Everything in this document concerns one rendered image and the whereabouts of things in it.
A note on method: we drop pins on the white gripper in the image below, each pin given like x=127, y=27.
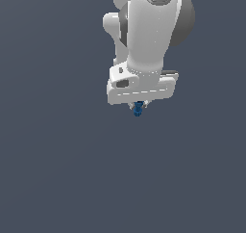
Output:
x=141, y=87

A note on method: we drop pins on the small blue object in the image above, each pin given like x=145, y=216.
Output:
x=138, y=109

